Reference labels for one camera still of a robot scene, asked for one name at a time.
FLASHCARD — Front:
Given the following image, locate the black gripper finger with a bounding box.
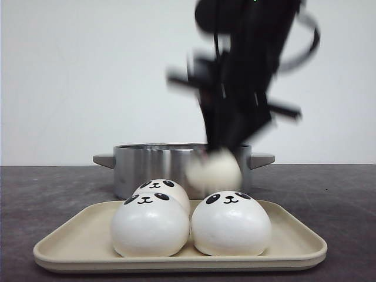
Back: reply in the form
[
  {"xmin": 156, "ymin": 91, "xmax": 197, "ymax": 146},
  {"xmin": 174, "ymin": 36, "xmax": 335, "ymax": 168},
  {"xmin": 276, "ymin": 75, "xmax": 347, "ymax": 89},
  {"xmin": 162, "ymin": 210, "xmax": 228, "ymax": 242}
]
[
  {"xmin": 203, "ymin": 114, "xmax": 235, "ymax": 153},
  {"xmin": 231, "ymin": 114, "xmax": 271, "ymax": 149}
]

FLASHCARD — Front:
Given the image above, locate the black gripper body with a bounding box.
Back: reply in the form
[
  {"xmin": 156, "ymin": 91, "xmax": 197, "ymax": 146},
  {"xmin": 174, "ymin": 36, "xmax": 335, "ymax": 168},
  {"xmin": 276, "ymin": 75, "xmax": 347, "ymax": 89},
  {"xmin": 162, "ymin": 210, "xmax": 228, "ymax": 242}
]
[{"xmin": 166, "ymin": 51, "xmax": 303, "ymax": 130}]

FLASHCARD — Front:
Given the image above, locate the white panda bun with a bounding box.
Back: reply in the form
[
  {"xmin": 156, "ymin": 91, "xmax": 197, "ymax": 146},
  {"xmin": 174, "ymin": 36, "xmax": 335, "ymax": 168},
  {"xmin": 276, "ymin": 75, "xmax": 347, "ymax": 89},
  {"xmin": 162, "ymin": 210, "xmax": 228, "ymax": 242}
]
[
  {"xmin": 191, "ymin": 190, "xmax": 272, "ymax": 256},
  {"xmin": 110, "ymin": 192, "xmax": 190, "ymax": 257},
  {"xmin": 133, "ymin": 179, "xmax": 190, "ymax": 215},
  {"xmin": 185, "ymin": 148, "xmax": 242, "ymax": 195}
]

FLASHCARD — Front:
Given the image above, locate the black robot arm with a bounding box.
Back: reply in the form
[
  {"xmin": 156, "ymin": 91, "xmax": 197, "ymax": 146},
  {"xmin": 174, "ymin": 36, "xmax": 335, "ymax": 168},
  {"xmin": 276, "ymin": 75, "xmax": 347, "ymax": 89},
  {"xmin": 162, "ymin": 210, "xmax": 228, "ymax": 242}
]
[{"xmin": 167, "ymin": 1, "xmax": 301, "ymax": 152}]

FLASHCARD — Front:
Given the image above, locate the stainless steel steamer pot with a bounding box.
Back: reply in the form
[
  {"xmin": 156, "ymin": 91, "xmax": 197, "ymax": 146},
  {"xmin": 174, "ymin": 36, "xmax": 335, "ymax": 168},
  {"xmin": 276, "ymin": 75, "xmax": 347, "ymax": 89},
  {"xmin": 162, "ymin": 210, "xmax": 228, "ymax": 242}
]
[{"xmin": 93, "ymin": 143, "xmax": 275, "ymax": 199}]

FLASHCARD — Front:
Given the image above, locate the beige plastic tray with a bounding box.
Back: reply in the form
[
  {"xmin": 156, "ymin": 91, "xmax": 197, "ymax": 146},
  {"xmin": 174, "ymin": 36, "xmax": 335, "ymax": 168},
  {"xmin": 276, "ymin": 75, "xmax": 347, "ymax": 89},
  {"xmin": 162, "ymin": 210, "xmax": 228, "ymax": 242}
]
[{"xmin": 33, "ymin": 200, "xmax": 327, "ymax": 273}]

